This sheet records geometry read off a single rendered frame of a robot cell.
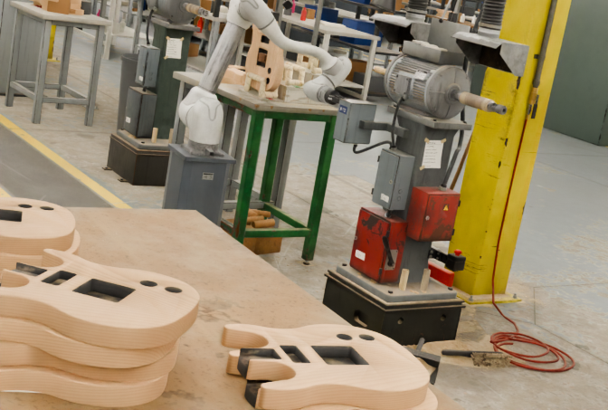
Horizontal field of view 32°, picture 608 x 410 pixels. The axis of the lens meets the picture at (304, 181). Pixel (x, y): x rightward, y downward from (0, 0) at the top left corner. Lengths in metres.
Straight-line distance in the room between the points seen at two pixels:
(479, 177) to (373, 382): 4.04
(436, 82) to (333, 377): 2.98
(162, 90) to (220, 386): 5.36
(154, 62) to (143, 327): 5.53
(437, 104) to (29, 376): 3.24
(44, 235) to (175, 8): 4.88
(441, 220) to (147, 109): 2.97
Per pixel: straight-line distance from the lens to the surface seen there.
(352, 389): 2.18
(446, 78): 5.04
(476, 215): 6.20
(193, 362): 2.38
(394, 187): 5.07
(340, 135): 5.15
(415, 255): 5.26
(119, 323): 2.05
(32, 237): 2.64
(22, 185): 7.07
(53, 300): 2.12
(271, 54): 5.94
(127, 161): 7.54
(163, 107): 7.56
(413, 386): 2.23
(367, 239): 5.18
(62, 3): 9.09
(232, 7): 5.56
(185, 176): 5.36
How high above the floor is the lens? 1.83
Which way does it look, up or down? 13 degrees down
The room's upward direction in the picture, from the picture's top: 10 degrees clockwise
